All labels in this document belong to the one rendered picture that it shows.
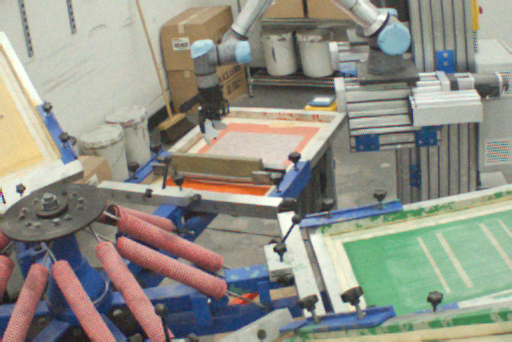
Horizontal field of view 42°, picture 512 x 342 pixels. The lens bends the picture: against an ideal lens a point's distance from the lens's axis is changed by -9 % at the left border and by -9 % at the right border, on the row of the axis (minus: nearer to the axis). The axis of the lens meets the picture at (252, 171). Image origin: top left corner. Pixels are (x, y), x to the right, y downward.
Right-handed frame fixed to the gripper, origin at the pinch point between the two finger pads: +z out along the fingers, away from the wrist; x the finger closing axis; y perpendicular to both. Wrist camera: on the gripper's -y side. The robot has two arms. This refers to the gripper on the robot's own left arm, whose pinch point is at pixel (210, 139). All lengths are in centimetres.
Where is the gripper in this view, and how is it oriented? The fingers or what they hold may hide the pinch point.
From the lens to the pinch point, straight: 247.8
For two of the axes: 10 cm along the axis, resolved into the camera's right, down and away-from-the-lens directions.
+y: 9.1, 0.8, -4.1
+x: 4.0, -4.4, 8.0
